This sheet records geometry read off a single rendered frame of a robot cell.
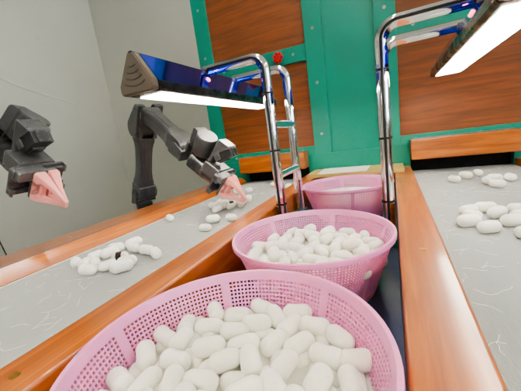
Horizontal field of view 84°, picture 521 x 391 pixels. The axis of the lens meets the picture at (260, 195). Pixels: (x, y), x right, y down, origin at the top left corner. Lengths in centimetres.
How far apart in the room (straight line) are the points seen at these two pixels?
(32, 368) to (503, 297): 45
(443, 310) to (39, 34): 308
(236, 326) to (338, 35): 111
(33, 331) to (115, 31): 294
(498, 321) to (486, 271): 10
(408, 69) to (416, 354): 106
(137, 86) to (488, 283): 59
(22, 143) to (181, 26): 211
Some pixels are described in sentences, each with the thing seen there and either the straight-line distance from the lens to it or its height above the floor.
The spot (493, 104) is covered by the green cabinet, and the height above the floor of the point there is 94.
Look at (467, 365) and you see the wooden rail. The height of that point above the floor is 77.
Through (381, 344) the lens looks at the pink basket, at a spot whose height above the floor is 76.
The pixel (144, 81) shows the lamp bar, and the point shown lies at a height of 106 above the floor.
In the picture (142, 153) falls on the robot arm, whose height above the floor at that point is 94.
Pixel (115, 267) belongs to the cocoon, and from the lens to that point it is 55.
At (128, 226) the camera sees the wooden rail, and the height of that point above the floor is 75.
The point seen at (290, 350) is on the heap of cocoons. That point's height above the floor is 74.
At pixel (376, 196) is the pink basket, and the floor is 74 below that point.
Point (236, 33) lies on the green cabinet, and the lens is 141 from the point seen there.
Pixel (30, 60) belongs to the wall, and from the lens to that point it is 300.
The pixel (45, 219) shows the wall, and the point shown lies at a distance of 282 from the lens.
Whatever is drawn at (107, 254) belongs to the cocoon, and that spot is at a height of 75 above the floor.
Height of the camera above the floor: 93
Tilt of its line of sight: 11 degrees down
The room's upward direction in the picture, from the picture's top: 8 degrees counter-clockwise
